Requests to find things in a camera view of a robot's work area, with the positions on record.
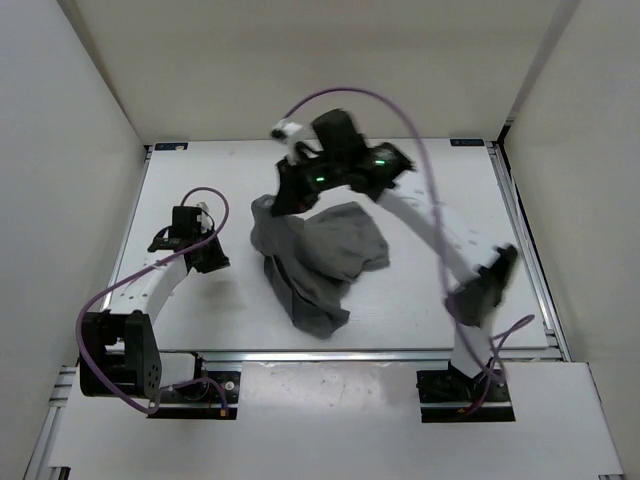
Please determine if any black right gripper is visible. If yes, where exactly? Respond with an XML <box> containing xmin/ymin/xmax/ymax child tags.
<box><xmin>274</xmin><ymin>149</ymin><xmax>352</xmax><ymax>215</ymax></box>

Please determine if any grey pleated skirt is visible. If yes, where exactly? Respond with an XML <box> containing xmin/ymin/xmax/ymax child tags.
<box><xmin>250</xmin><ymin>195</ymin><xmax>390</xmax><ymax>340</ymax></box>

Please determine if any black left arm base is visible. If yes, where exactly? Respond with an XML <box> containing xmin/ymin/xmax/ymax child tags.
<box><xmin>148</xmin><ymin>352</ymin><xmax>242</xmax><ymax>421</ymax></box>

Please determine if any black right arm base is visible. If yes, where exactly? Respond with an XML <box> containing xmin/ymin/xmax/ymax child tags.
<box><xmin>416</xmin><ymin>362</ymin><xmax>516</xmax><ymax>424</ymax></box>

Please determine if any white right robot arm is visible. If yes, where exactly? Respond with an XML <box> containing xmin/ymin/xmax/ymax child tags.
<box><xmin>271</xmin><ymin>142</ymin><xmax>518</xmax><ymax>400</ymax></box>

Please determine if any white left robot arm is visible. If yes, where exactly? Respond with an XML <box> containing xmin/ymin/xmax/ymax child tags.
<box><xmin>81</xmin><ymin>238</ymin><xmax>230</xmax><ymax>400</ymax></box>

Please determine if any blue left corner label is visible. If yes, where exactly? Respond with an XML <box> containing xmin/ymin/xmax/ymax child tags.
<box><xmin>154</xmin><ymin>142</ymin><xmax>188</xmax><ymax>151</ymax></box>

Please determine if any blue corner label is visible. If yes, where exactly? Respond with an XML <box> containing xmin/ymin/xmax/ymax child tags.
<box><xmin>154</xmin><ymin>142</ymin><xmax>188</xmax><ymax>151</ymax></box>
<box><xmin>450</xmin><ymin>138</ymin><xmax>485</xmax><ymax>147</ymax></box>

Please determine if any blue right corner label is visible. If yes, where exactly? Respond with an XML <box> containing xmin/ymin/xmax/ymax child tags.
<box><xmin>450</xmin><ymin>138</ymin><xmax>485</xmax><ymax>147</ymax></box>

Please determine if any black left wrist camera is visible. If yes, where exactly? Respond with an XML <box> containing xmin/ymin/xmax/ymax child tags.
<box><xmin>147</xmin><ymin>206</ymin><xmax>215</xmax><ymax>252</ymax></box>

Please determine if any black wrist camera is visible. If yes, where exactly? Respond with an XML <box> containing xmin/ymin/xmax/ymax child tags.
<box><xmin>147</xmin><ymin>206</ymin><xmax>215</xmax><ymax>252</ymax></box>
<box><xmin>270</xmin><ymin>107</ymin><xmax>371</xmax><ymax>156</ymax></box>

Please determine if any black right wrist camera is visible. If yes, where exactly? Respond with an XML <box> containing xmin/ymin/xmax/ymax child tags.
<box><xmin>270</xmin><ymin>107</ymin><xmax>371</xmax><ymax>156</ymax></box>

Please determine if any aluminium left frame rail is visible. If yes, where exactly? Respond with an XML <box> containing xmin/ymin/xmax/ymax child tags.
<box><xmin>106</xmin><ymin>144</ymin><xmax>154</xmax><ymax>288</ymax></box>

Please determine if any aluminium frame rail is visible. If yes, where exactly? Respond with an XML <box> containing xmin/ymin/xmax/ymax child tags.
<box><xmin>106</xmin><ymin>144</ymin><xmax>154</xmax><ymax>288</ymax></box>
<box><xmin>487</xmin><ymin>141</ymin><xmax>573</xmax><ymax>362</ymax></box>

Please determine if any aluminium right frame rail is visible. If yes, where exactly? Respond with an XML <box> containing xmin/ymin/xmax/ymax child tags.
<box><xmin>487</xmin><ymin>141</ymin><xmax>573</xmax><ymax>362</ymax></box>

